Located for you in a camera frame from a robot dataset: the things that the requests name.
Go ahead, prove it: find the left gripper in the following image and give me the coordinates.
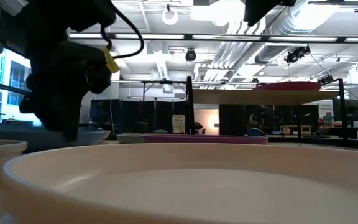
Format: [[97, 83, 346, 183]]
[[19, 39, 113, 141]]

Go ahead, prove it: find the blue round plate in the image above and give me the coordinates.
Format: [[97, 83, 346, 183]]
[[0, 121, 107, 154]]

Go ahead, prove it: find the pale teal round plate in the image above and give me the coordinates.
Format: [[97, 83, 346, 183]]
[[116, 133, 144, 144]]

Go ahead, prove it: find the red round plate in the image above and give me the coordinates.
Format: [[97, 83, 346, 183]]
[[253, 80, 322, 91]]

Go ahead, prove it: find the purple round plate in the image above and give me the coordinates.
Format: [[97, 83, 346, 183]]
[[140, 133, 270, 146]]

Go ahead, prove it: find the black partition panel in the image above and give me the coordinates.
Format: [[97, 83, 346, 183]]
[[88, 98, 189, 134], [219, 104, 319, 136]]

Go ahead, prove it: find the black ceiling spotlight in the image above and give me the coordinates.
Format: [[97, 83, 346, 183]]
[[184, 48, 198, 62]]

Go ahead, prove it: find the black dish rack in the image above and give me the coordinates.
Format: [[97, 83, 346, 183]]
[[185, 75, 349, 147]]

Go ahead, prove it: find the long LED light bar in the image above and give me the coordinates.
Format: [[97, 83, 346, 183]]
[[68, 32, 358, 44]]

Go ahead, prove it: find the paper poster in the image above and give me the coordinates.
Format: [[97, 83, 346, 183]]
[[172, 114, 186, 134]]

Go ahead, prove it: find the green white sign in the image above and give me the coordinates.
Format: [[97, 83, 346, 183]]
[[318, 101, 334, 127]]

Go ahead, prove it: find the blue rounded object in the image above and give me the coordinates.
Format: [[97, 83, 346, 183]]
[[247, 126, 266, 137]]

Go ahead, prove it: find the wooden crate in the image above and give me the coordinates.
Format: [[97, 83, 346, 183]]
[[278, 124, 312, 136]]

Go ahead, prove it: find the black computer monitor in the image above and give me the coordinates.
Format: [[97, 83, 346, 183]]
[[332, 98, 358, 124]]

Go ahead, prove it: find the pale peach round plate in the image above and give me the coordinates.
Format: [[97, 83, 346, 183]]
[[0, 142, 358, 224]]

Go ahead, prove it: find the silver ventilation duct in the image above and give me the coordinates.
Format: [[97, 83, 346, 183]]
[[253, 0, 341, 65]]

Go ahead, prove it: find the black ceiling camera mount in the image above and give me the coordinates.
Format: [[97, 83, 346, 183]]
[[283, 45, 312, 65], [317, 74, 335, 85]]

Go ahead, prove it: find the yellow cable tag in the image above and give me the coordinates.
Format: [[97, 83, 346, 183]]
[[102, 46, 121, 74]]

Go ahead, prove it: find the white ring lamp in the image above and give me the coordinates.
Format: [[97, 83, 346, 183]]
[[161, 7, 180, 26]]

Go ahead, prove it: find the black background rig frame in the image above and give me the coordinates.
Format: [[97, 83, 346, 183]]
[[103, 79, 192, 135]]

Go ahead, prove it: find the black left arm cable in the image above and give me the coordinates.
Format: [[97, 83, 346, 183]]
[[99, 6, 145, 60]]

